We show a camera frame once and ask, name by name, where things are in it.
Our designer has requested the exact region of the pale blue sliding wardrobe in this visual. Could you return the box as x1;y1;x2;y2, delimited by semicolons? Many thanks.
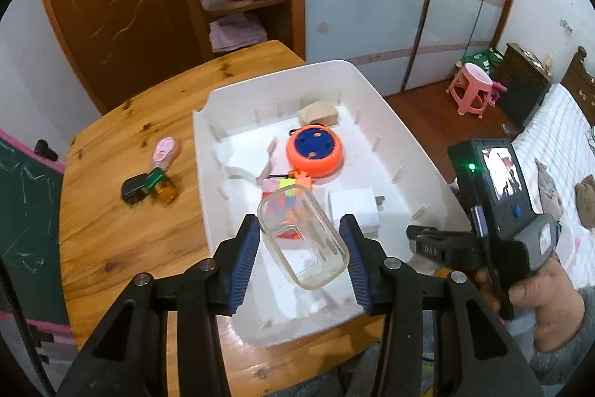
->
302;0;595;100

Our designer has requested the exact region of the brown wooden door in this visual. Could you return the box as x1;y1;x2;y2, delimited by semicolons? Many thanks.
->
35;0;205;114

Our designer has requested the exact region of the white plastic bin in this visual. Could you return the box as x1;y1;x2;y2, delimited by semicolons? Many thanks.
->
192;60;472;349

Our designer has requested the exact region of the beige sponge block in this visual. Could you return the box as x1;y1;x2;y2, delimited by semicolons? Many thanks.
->
297;100;339;127

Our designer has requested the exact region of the pink plastic stool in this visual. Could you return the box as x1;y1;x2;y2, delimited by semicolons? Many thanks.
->
446;63;496;115

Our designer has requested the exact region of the white power adapter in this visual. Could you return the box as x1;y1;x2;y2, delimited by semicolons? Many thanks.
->
328;188;386;235

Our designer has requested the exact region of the bed with checked blanket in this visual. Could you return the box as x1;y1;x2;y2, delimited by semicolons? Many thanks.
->
509;83;595;291

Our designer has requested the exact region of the black power adapter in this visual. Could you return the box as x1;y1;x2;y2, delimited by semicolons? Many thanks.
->
121;175;152;207

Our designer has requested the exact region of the orange and blue round toy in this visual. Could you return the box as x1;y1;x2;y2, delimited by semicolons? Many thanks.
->
279;124;345;193

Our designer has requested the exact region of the brown plush item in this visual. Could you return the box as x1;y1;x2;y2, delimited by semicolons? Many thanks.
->
574;174;595;205

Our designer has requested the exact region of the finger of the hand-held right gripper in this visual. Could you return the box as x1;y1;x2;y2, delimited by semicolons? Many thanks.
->
406;225;484;271

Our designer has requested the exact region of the folded pink cloth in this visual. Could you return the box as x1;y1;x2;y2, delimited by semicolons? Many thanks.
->
208;13;269;54

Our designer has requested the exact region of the green-capped amber bottle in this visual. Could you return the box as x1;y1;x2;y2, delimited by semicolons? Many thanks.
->
145;168;178;206

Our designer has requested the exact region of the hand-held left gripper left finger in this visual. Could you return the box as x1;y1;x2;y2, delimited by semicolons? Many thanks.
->
56;213;262;397

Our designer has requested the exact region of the pale pink plastic strip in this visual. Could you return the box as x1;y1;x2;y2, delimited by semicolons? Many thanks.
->
225;137;280;188

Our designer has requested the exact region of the colourful puzzle cube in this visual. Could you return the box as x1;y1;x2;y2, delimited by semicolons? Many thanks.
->
261;178;310;240

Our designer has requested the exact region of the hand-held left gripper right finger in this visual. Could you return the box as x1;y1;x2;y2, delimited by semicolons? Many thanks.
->
338;213;544;397

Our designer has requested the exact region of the dark wooden headboard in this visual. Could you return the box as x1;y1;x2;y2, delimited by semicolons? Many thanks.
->
560;46;595;128

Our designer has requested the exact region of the dark wooden nightstand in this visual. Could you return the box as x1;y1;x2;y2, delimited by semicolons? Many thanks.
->
493;42;553;128

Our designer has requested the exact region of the clear plastic container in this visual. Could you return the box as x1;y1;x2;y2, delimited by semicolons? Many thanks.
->
257;185;350;290

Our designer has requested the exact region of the person's right hand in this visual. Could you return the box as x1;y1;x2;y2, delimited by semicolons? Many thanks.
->
475;260;586;352

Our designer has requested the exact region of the green chalkboard with pink frame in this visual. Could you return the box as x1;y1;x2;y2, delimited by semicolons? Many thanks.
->
0;127;73;346

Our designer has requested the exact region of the person's right forearm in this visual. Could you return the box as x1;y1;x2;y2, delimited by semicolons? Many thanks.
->
527;285;595;385

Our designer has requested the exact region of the black easel knob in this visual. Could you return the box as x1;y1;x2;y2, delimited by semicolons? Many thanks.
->
35;139;59;162

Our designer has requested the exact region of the pink figure toy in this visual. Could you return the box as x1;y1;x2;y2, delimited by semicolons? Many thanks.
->
149;137;181;170

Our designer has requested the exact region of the green bag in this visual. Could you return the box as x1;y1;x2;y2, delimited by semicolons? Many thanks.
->
458;47;505;77

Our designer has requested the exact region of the grey brown cushion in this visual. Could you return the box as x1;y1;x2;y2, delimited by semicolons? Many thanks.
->
534;160;565;216

